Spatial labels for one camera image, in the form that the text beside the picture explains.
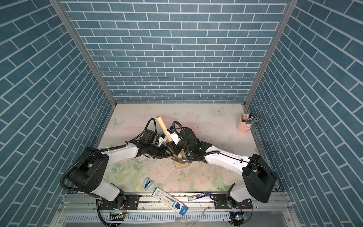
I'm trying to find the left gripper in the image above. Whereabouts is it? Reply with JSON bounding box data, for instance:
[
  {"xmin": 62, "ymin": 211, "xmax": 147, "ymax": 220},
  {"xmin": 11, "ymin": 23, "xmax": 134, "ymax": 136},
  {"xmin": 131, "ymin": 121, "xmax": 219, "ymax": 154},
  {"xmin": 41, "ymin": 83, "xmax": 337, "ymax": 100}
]
[{"xmin": 146, "ymin": 144, "xmax": 174, "ymax": 159}]

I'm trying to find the wooden claw hammer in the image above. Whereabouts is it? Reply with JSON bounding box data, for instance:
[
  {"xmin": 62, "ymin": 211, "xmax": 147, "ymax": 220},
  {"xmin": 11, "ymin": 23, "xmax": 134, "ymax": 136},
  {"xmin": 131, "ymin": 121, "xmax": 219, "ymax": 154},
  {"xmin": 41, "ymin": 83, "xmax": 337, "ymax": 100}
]
[{"xmin": 156, "ymin": 116, "xmax": 189, "ymax": 169}]

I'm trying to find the wooden plank with nails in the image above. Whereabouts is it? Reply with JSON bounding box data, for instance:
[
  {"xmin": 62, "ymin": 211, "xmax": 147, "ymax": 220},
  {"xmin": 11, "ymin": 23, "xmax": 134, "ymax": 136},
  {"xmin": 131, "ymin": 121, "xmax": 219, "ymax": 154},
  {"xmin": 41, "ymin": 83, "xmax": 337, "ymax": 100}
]
[{"xmin": 172, "ymin": 153, "xmax": 189, "ymax": 169}]

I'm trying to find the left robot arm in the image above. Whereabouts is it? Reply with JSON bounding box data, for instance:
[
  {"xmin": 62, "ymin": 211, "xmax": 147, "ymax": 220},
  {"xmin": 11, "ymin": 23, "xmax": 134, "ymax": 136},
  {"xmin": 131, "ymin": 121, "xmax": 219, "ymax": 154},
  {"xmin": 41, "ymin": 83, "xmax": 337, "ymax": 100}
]
[{"xmin": 60, "ymin": 118, "xmax": 173, "ymax": 209}]

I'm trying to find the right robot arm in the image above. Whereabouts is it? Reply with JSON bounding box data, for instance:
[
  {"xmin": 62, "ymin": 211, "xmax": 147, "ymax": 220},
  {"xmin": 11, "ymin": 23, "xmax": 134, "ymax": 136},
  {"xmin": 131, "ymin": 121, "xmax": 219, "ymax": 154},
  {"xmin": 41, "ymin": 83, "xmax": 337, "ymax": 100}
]
[{"xmin": 164, "ymin": 121, "xmax": 278, "ymax": 204}]

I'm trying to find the blue stapler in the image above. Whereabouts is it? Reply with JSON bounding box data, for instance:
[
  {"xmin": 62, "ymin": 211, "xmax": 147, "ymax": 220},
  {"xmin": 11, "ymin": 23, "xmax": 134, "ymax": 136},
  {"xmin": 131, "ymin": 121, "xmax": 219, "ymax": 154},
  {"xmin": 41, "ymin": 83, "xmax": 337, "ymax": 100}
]
[{"xmin": 143, "ymin": 177, "xmax": 154, "ymax": 191}]

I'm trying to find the white blue toothpaste box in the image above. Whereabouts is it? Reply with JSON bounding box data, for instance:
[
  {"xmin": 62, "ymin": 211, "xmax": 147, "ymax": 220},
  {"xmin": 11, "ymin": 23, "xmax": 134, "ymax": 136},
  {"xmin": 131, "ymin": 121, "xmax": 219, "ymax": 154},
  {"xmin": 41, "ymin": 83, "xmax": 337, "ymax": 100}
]
[{"xmin": 152, "ymin": 187, "xmax": 188, "ymax": 216}]

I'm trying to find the blue white marker pen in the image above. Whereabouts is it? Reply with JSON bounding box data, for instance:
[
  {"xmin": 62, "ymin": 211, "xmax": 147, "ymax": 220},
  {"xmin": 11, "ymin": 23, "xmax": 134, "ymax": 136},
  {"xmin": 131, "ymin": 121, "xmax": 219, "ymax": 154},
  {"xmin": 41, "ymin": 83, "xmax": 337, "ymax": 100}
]
[{"xmin": 188, "ymin": 192, "xmax": 211, "ymax": 201}]

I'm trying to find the pink cup with tools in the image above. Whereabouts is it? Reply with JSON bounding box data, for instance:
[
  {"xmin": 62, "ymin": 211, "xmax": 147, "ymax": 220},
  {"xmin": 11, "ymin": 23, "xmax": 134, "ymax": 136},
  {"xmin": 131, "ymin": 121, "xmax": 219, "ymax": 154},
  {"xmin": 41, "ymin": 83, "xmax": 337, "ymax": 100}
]
[{"xmin": 236, "ymin": 113, "xmax": 260, "ymax": 133}]

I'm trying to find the clear plastic wrapper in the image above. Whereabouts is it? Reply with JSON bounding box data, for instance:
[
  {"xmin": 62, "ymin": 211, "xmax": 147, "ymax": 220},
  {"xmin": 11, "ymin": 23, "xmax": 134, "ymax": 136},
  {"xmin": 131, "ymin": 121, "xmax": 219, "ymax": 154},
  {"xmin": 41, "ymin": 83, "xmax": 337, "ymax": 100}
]
[{"xmin": 182, "ymin": 206, "xmax": 210, "ymax": 227}]

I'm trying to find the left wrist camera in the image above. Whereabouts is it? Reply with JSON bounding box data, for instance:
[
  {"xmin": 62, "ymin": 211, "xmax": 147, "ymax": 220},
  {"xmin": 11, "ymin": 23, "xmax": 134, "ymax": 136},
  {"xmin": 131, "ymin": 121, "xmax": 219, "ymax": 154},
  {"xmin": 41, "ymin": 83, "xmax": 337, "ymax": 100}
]
[{"xmin": 157, "ymin": 134, "xmax": 167, "ymax": 147}]

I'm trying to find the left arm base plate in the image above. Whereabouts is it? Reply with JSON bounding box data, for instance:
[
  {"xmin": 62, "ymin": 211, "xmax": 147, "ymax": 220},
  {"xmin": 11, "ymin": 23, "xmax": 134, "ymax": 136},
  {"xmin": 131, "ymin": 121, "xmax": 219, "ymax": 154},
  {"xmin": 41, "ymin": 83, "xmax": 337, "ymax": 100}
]
[{"xmin": 97, "ymin": 194, "xmax": 140, "ymax": 211}]

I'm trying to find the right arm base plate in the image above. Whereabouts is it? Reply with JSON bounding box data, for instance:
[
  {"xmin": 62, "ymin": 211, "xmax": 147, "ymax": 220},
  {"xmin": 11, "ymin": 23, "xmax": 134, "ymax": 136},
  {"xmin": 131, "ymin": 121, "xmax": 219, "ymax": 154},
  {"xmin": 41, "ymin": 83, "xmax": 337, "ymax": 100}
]
[{"xmin": 210, "ymin": 194, "xmax": 252, "ymax": 210}]

